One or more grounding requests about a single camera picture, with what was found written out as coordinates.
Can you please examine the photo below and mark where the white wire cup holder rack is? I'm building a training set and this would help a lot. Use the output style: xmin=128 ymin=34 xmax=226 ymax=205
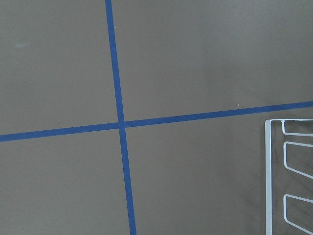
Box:
xmin=265 ymin=119 xmax=313 ymax=235

